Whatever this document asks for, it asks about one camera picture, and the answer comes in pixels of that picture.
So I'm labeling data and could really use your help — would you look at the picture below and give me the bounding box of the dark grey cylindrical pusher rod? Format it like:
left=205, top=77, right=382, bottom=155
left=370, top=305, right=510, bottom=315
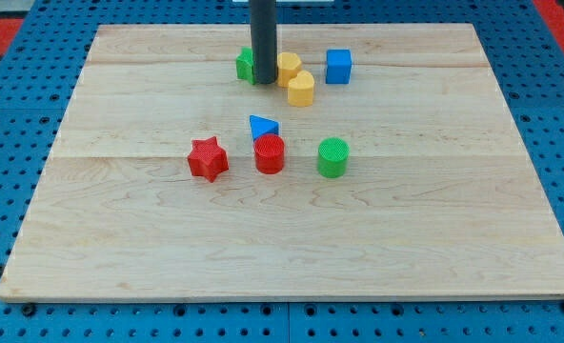
left=249, top=0, right=277, bottom=84

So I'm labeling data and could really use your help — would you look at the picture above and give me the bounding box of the green star block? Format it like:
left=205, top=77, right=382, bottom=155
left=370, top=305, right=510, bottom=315
left=235, top=47, right=256, bottom=85

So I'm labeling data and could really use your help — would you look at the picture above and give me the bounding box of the yellow hexagon block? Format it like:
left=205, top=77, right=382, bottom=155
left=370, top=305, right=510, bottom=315
left=277, top=52, right=302, bottom=88

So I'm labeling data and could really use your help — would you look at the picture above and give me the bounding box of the red star block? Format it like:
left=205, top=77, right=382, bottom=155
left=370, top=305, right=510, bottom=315
left=187, top=136, right=229, bottom=183

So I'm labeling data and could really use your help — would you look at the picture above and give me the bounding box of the yellow heart block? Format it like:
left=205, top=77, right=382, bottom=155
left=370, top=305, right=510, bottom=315
left=287, top=71, right=315, bottom=107

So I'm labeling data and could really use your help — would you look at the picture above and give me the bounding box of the blue cube block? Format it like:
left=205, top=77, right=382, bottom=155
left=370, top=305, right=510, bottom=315
left=325, top=49, right=353, bottom=84

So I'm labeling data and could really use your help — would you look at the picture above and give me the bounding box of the blue triangle block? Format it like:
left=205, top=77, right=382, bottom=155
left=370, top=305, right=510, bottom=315
left=249, top=115, right=279, bottom=141

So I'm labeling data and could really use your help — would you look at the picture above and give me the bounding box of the red cylinder block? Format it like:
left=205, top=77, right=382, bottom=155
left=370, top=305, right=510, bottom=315
left=253, top=133, right=285, bottom=174

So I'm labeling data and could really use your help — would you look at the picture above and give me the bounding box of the green cylinder block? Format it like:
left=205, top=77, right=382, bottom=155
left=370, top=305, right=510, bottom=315
left=317, top=137, right=350, bottom=178

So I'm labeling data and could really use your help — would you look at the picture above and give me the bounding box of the light wooden board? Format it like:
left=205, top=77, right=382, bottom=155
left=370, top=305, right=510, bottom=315
left=0, top=24, right=564, bottom=303

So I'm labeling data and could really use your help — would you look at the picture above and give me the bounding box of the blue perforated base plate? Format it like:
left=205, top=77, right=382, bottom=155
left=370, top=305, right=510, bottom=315
left=0, top=0, right=564, bottom=342

